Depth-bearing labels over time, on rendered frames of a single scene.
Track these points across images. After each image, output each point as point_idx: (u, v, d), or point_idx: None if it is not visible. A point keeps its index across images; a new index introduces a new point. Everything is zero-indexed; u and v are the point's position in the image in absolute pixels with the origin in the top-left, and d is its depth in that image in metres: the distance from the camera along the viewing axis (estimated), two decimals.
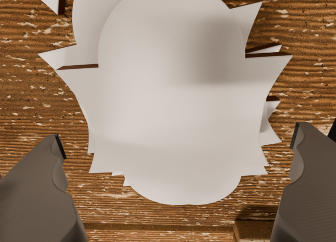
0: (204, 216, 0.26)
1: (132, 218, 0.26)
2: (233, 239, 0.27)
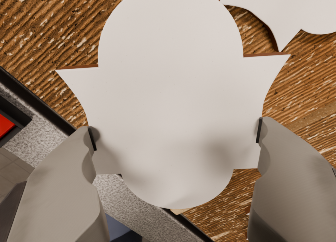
0: (234, 172, 0.28)
1: (302, 136, 0.25)
2: None
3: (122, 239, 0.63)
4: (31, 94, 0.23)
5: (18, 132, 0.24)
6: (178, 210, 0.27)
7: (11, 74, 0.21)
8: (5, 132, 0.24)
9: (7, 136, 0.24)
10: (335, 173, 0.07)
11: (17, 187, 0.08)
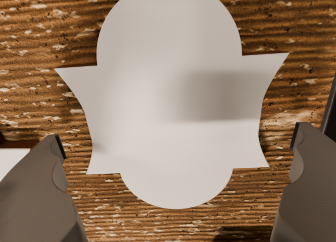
0: None
1: None
2: None
3: None
4: None
5: None
6: None
7: None
8: None
9: None
10: None
11: None
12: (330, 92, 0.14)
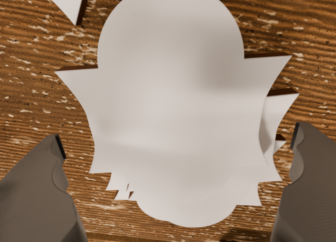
0: (190, 234, 0.26)
1: (117, 230, 0.26)
2: None
3: None
4: None
5: None
6: None
7: None
8: None
9: None
10: None
11: None
12: None
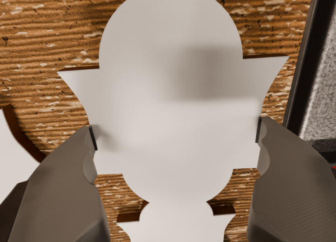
0: None
1: None
2: None
3: None
4: None
5: (330, 160, 0.20)
6: None
7: None
8: None
9: None
10: (334, 172, 0.07)
11: (18, 187, 0.08)
12: None
